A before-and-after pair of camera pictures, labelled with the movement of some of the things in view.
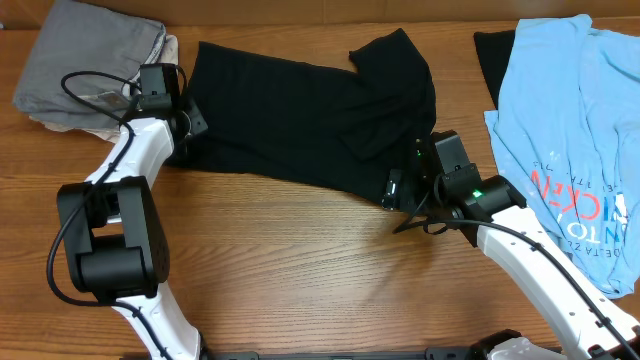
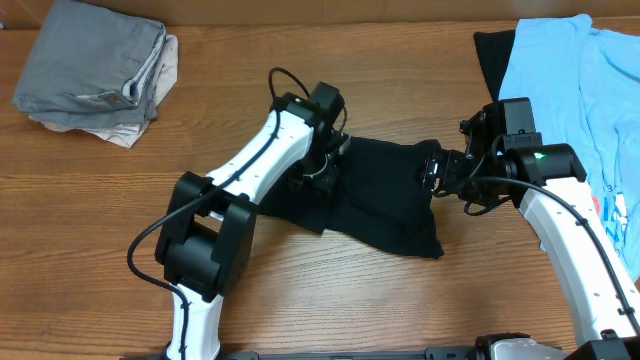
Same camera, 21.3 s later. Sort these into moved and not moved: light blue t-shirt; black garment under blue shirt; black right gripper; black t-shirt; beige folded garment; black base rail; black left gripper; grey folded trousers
Moved: black t-shirt; black left gripper; black right gripper
Not moved: black base rail; beige folded garment; black garment under blue shirt; light blue t-shirt; grey folded trousers
